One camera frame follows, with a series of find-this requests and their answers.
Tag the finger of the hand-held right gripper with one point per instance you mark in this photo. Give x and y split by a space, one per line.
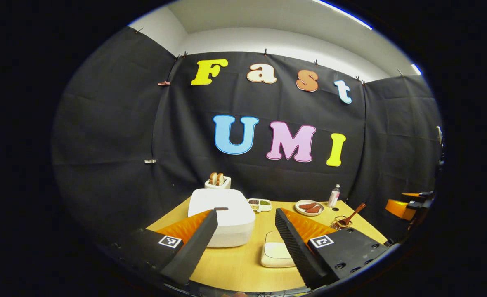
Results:
419 194
400 208

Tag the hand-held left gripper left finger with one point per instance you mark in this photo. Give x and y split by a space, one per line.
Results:
194 247

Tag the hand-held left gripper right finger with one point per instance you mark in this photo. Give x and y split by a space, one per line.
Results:
297 251

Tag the clear tray of rice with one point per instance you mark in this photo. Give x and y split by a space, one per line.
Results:
276 251

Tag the brown wooden spoon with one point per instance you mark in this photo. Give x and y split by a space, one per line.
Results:
353 213

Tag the white rice cooker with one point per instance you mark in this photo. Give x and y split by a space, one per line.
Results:
227 202

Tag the round white plate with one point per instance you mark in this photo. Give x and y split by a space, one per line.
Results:
299 212

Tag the reddish brown sausage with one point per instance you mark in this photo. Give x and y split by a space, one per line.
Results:
306 206
313 209

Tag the divided white dish of beans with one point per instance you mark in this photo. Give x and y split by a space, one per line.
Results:
260 204

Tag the clear plastic bottle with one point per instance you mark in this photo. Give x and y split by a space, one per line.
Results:
333 197

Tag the white toaster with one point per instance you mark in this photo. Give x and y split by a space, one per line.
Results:
223 185

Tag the toasted bread slice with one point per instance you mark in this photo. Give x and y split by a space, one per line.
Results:
213 178
220 179

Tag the short ceiling light strip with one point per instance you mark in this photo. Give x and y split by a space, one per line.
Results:
416 69

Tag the black backdrop cloth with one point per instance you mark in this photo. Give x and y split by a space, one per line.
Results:
103 144

